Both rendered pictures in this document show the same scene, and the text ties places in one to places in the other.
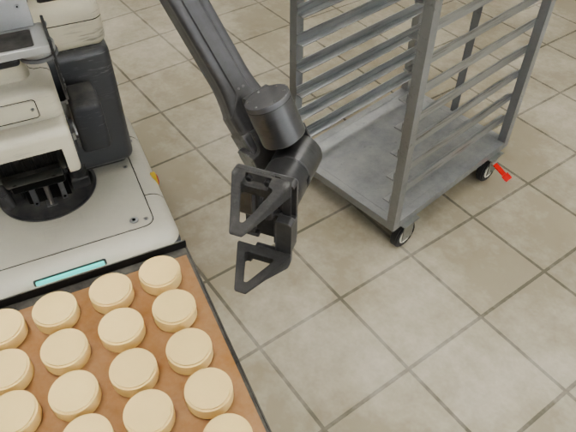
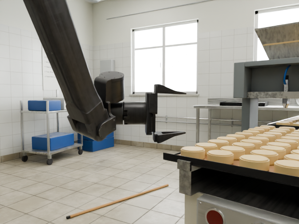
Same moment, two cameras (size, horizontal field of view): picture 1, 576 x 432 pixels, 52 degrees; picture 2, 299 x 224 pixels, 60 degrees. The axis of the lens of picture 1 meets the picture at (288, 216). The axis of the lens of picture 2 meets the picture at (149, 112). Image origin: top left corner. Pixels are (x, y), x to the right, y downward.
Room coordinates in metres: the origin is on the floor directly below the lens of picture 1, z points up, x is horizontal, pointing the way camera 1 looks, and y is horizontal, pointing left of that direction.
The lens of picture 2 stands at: (0.76, 0.60, 1.03)
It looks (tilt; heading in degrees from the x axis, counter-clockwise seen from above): 4 degrees down; 245
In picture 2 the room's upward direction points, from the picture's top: straight up
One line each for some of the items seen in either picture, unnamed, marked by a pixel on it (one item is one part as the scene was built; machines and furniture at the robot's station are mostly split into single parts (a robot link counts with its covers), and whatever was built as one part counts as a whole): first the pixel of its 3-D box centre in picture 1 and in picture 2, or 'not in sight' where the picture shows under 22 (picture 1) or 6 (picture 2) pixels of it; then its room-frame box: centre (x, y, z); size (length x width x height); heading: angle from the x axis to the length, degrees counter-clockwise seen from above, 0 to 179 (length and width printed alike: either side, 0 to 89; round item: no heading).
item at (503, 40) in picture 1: (475, 53); not in sight; (1.51, -0.54, 0.60); 0.64 x 0.03 x 0.03; 132
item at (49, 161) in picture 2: not in sight; (54, 123); (0.43, -3.87, 0.57); 0.84 x 0.55 x 1.13; 43
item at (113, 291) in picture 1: (111, 293); (220, 157); (0.43, 0.21, 0.91); 0.05 x 0.05 x 0.02
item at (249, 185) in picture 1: (253, 213); (167, 98); (0.45, 0.04, 1.02); 0.09 x 0.07 x 0.07; 159
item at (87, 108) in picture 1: (51, 142); not in sight; (1.17, 0.59, 0.55); 0.28 x 0.27 x 0.25; 115
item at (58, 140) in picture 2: not in sight; (54, 140); (0.43, -3.87, 0.29); 0.56 x 0.38 x 0.20; 44
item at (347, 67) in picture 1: (367, 57); not in sight; (1.80, -0.27, 0.42); 0.64 x 0.03 x 0.03; 132
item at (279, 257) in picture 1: (255, 255); (167, 126); (0.45, 0.04, 0.95); 0.09 x 0.07 x 0.07; 159
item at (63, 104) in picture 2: not in sight; (60, 103); (0.30, -3.99, 0.90); 0.44 x 0.36 x 0.20; 134
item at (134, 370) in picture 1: (134, 372); (243, 148); (0.32, 0.16, 0.91); 0.05 x 0.05 x 0.02
